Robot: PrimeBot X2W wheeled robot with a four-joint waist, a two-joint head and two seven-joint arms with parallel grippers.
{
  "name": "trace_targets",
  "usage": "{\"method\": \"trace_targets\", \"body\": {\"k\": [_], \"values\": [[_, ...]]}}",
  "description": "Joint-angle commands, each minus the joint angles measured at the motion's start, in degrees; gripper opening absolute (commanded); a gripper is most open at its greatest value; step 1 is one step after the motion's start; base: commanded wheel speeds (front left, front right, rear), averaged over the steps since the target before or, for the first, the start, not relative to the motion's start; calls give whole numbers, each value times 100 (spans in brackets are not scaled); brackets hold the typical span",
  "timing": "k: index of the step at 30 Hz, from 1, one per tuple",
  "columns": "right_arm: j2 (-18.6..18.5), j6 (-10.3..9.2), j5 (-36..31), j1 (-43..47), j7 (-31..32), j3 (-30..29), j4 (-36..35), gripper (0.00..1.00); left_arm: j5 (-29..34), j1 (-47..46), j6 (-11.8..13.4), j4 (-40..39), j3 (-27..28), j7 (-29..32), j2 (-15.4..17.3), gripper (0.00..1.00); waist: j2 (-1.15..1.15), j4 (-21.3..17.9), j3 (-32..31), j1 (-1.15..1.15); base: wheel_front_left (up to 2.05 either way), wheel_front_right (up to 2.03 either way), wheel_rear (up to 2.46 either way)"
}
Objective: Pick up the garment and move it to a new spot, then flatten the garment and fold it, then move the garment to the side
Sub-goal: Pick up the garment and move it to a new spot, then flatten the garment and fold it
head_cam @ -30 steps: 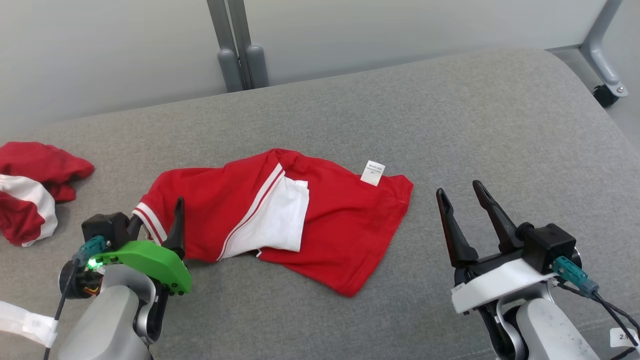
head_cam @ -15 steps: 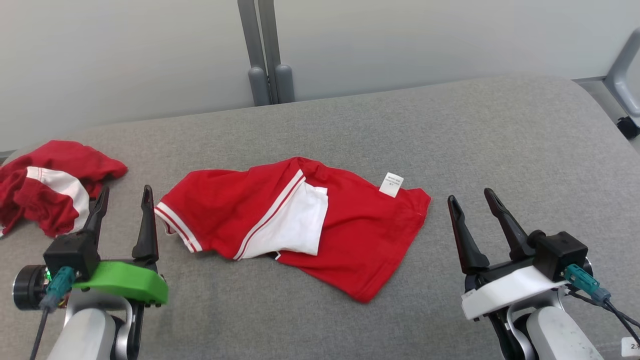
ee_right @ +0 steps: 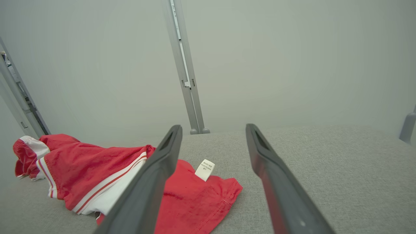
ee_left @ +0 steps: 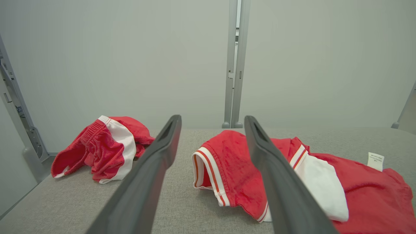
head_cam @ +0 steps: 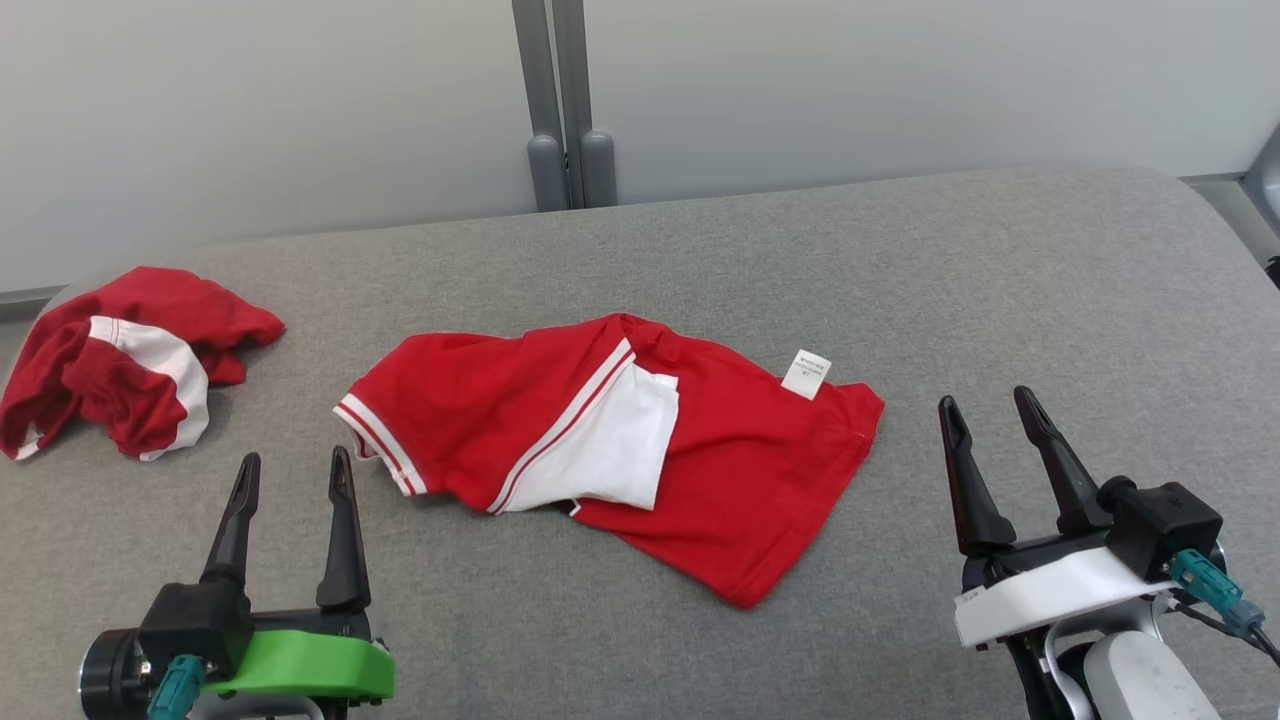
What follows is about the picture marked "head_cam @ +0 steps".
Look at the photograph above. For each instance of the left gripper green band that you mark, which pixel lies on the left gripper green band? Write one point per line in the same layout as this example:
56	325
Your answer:
300	665

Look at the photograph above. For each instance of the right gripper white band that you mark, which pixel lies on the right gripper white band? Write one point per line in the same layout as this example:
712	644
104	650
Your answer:
1050	595

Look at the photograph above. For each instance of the red and white shorts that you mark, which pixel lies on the red and white shorts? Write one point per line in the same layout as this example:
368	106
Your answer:
760	480

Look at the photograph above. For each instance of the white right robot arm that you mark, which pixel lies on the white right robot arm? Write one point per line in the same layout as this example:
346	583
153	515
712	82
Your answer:
1140	680

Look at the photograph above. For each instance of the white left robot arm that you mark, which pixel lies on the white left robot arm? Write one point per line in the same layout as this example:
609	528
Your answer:
108	672

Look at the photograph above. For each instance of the crumpled red and white garment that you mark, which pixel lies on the crumpled red and white garment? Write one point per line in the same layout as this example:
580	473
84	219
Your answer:
190	300

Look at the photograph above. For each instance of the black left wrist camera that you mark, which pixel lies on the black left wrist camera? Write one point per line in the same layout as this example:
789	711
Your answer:
195	620

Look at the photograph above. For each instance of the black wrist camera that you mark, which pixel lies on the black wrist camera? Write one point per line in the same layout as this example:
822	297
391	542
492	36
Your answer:
195	620
1165	525

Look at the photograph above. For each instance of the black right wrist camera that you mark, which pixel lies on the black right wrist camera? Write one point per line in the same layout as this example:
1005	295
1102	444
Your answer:
1165	525

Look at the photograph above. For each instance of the teal left camera connector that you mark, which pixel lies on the teal left camera connector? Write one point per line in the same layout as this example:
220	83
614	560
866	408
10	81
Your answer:
172	690

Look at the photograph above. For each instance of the teal camera connector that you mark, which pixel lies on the teal camera connector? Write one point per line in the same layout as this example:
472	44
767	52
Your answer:
172	690
1205	585

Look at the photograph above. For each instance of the teal right camera connector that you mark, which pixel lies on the teal right camera connector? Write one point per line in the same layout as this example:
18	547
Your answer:
1205	585

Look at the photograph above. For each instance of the grey metal frame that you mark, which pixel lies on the grey metal frame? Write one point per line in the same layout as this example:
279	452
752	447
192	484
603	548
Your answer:
1266	180

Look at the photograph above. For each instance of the grey metal partition post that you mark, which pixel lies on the grey metal partition post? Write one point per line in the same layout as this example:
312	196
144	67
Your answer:
600	170
548	175

